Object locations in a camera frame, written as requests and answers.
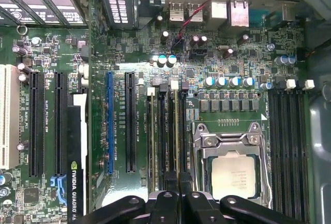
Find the white expansion slot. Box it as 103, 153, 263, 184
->
0, 63, 21, 171

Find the RAM slot with white latches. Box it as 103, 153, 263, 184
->
297, 79, 315, 224
145, 86, 157, 193
168, 78, 181, 175
278, 79, 296, 224

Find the metal wire locking lever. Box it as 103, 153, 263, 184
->
260, 130, 273, 208
191, 122, 199, 183

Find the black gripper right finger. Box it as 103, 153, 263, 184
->
180, 172, 298, 224

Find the silver CPU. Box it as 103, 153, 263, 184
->
210, 154, 257, 200

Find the green motherboard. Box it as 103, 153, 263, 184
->
0, 0, 311, 224

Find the red and black twisted wire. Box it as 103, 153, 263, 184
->
175, 0, 282, 43

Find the black and grey PC case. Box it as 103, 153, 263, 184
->
0, 0, 331, 224

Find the metal socket cover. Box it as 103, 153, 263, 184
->
195, 123, 272, 209

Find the CPU socket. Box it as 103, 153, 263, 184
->
192, 122, 274, 209

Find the black Nvidia graphics card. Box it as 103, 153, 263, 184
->
66, 0, 92, 224

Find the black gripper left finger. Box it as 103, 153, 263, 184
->
85, 172, 182, 224

